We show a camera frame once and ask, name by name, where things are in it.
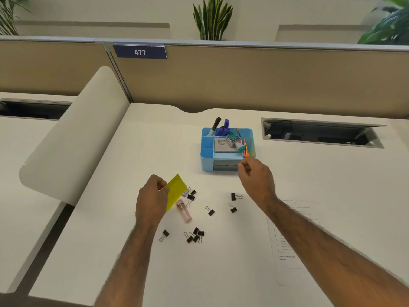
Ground desk cable tray opening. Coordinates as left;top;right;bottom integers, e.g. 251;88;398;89
261;117;388;149

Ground person's right forearm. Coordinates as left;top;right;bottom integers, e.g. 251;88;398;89
259;195;409;307

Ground black cable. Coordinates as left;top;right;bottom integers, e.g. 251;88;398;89
265;120;293;140

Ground yellow sticky note pad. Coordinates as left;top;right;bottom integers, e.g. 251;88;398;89
160;174;189;212

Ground thin leaf plant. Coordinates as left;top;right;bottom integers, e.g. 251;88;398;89
0;0;31;36

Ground person's left forearm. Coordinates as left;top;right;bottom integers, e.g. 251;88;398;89
94;217;164;307

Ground blue pens bundle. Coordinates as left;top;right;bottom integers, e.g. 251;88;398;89
214;119;232;137

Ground printed paper sheet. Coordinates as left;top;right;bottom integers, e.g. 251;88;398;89
266;199;321;285

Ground orange sticky flags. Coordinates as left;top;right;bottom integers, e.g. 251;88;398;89
243;139;257;159

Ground person's left hand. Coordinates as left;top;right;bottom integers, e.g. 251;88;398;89
135;174;169;224

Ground scattered black binder clips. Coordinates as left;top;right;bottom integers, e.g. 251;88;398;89
159;187;244;244

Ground pink staple box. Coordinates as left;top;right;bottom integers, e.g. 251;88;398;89
176;199;192;223

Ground blue number sign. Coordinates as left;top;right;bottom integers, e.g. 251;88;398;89
112;43;168;60

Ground person's right hand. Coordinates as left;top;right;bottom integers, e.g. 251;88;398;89
238;156;277;209

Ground black marker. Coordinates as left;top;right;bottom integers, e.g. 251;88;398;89
207;117;222;137

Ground snake plant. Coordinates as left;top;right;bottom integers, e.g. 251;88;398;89
193;0;234;41

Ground blue desk organizer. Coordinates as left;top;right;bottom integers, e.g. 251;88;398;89
200;127;257;172

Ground beige partition panel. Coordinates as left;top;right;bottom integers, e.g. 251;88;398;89
105;38;409;119
0;36;131;103

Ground curved white side divider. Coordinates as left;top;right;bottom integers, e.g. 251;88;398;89
19;66;131;207

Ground broad leaf green plant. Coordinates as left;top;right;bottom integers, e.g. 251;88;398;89
357;0;409;46

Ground grey sticky note pad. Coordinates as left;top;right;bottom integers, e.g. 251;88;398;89
214;138;238;153

